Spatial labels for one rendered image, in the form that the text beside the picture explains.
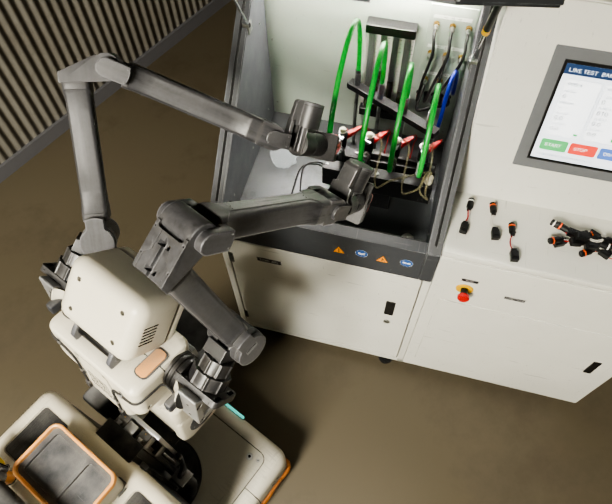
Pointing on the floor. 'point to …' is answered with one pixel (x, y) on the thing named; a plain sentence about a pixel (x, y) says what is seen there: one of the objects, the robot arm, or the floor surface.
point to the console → (509, 288)
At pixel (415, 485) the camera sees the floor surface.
